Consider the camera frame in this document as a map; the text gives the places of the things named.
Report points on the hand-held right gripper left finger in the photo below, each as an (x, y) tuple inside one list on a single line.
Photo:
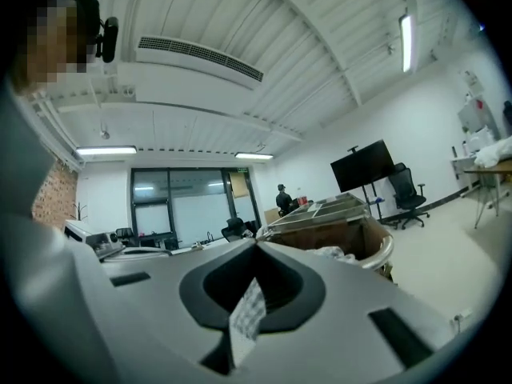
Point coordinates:
[(132, 318)]

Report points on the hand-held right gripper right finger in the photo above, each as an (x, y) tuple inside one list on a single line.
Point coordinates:
[(352, 306)]

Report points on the white cloth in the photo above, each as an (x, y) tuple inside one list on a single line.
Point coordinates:
[(332, 252)]

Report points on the chrome cart rail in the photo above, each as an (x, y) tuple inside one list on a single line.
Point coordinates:
[(380, 252)]

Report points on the brown cart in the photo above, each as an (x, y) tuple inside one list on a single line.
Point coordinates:
[(332, 232)]

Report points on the white desktop machine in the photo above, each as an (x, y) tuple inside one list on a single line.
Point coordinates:
[(94, 239)]

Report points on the metal divided tray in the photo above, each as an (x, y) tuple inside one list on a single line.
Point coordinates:
[(318, 210)]

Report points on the cardboard box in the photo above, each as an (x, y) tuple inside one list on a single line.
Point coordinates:
[(272, 215)]

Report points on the black office chair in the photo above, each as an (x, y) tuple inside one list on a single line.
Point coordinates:
[(234, 228), (409, 198)]

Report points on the black television on stand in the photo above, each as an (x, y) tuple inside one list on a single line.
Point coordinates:
[(363, 169)]

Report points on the long ceiling light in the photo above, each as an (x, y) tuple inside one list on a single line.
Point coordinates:
[(406, 42), (253, 155), (106, 149)]

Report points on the wooden table with metal legs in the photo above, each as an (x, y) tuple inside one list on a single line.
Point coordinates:
[(490, 178)]

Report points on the white crumpled sheet pile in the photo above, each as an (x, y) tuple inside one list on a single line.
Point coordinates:
[(495, 152)]

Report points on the white ceiling air vent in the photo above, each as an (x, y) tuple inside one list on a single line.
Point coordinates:
[(200, 60)]

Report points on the white wall socket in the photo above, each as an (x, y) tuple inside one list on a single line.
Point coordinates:
[(463, 317)]

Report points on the glass door with black frame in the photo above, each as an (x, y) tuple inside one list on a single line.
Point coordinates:
[(192, 206)]

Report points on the grey wall cabinet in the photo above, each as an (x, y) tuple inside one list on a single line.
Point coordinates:
[(478, 119)]

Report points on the black head-worn camera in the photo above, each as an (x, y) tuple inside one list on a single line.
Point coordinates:
[(107, 38)]

